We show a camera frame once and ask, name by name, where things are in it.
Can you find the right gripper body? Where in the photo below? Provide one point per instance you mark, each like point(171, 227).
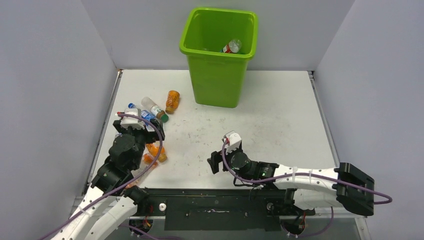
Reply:
point(217, 159)

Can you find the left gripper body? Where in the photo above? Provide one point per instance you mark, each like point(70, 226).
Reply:
point(144, 135)

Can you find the small orange label bottle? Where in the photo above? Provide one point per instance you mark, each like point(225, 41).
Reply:
point(154, 150)

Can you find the red label bottle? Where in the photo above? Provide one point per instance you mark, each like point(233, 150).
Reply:
point(233, 47)

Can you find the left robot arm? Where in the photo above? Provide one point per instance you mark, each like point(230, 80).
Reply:
point(124, 157)

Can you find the green plastic bin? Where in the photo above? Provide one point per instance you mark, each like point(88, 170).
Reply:
point(217, 78)

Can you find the blue label water bottle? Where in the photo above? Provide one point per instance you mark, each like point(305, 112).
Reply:
point(145, 114)

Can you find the flat orange label bottle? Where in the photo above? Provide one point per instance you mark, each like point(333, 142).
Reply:
point(147, 159)

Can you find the coffee bottle green cap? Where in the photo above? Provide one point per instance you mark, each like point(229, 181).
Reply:
point(154, 109)

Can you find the small orange juice bottle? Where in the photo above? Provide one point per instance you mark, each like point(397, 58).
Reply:
point(172, 102)

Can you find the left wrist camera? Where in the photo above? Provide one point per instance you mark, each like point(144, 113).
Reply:
point(135, 123)

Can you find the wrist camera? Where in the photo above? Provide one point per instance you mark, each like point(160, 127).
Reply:
point(232, 142)
point(135, 123)

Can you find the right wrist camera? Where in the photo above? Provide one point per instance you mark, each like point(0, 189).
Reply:
point(232, 142)

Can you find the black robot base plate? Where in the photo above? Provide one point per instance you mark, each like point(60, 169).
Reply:
point(219, 209)

